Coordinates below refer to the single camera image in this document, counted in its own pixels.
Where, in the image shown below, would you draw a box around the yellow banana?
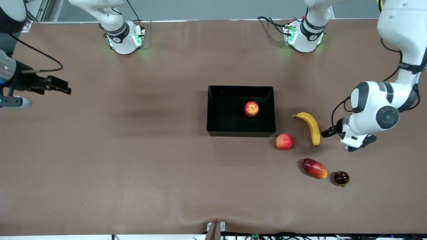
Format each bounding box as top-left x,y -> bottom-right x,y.
292,112 -> 321,147

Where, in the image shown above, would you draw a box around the red yellow apple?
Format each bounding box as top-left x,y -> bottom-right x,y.
244,101 -> 260,118
274,133 -> 294,151

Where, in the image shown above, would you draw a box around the black plastic box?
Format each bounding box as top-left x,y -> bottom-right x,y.
206,85 -> 277,137

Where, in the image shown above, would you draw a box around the left gripper black bar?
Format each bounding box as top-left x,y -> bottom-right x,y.
344,134 -> 377,152

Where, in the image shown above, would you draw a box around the red yellow mango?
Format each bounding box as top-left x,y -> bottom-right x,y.
302,158 -> 328,180

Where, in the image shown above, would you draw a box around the dark maroon round fruit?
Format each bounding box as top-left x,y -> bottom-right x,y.
334,171 -> 350,188

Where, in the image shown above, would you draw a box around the brown table cloth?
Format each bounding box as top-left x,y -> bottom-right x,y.
0,18 -> 427,235

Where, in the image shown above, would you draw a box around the aluminium frame profile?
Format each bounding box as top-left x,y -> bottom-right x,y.
25,0 -> 50,22

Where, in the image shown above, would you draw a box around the black right arm base cable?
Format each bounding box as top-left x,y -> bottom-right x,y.
128,0 -> 144,24

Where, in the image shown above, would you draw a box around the black left arm base cables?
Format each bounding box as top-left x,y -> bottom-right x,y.
256,16 -> 287,35

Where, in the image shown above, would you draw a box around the metal table clamp bracket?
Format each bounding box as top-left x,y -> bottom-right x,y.
206,221 -> 227,240

